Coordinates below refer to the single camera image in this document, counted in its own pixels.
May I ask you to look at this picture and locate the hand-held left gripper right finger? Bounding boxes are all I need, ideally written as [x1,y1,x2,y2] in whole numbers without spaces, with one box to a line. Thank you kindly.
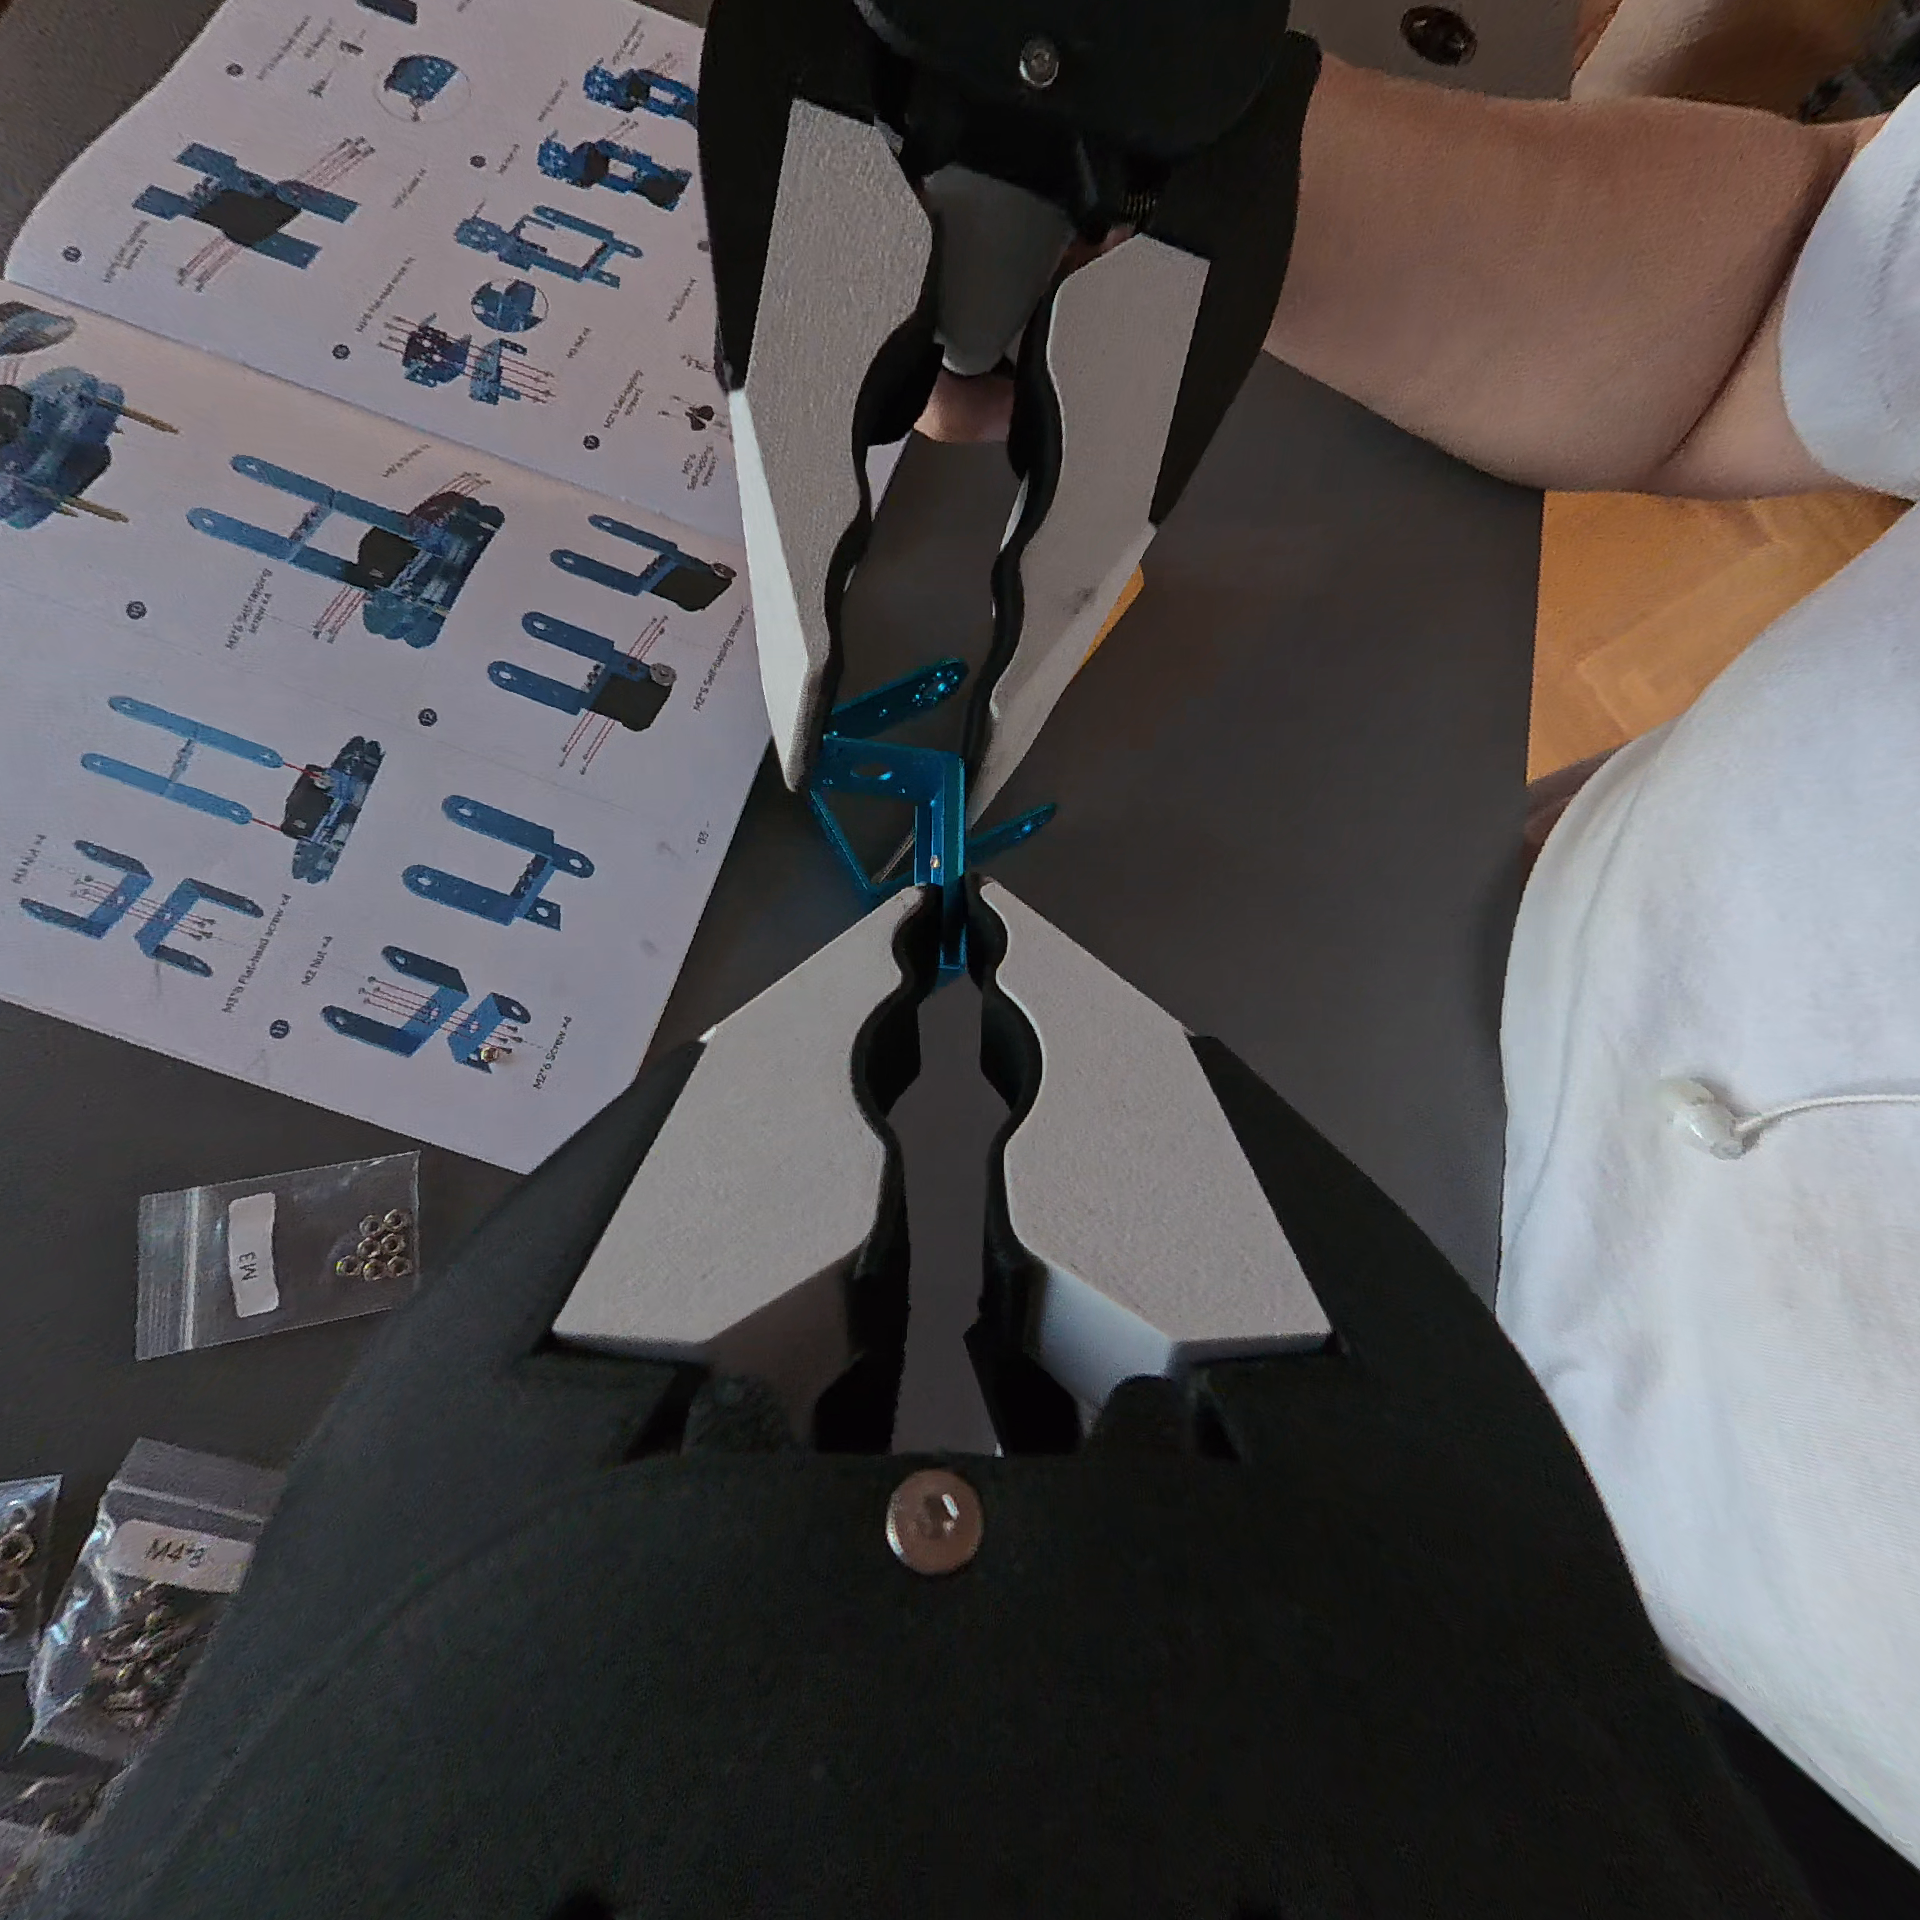
[972,873,1338,1453]

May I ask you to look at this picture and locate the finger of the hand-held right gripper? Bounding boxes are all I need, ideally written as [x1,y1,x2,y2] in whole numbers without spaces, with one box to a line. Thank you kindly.
[727,103,947,796]
[958,237,1215,834]

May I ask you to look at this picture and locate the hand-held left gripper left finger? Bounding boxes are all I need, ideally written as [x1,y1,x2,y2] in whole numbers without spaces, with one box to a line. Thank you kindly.
[552,888,923,1453]

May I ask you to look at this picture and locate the blue u-shaped metal bracket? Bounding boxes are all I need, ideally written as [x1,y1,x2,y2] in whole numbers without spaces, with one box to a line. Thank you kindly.
[830,650,1065,872]

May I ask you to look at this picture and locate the person's right forearm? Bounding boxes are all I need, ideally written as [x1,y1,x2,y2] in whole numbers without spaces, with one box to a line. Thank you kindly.
[1270,58,1896,499]

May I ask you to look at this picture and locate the person's right hand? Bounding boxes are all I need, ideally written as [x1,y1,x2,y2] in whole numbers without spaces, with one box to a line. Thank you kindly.
[916,366,1026,446]

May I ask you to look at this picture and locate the open assembly instruction manual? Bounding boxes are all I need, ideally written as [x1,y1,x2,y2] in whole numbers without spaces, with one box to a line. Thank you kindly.
[0,0,776,1178]

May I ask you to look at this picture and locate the clear bag of brass nuts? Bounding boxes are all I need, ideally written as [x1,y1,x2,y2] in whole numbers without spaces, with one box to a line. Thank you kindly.
[136,1150,424,1364]

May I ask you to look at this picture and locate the person's white shirt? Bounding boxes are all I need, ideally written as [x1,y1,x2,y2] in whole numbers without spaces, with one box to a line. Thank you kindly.
[1495,87,1920,1870]

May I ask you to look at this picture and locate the clear bag of dark screws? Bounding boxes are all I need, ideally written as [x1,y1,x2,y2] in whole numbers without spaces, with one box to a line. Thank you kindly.
[23,1437,287,1762]

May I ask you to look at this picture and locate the small clear hardware bag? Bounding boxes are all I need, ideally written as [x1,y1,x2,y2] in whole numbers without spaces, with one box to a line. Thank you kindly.
[0,1742,130,1893]
[0,1477,60,1674]

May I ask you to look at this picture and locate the white earphone with cord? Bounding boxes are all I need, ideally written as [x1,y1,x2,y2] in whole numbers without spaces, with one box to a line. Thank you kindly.
[1660,1077,1920,1163]

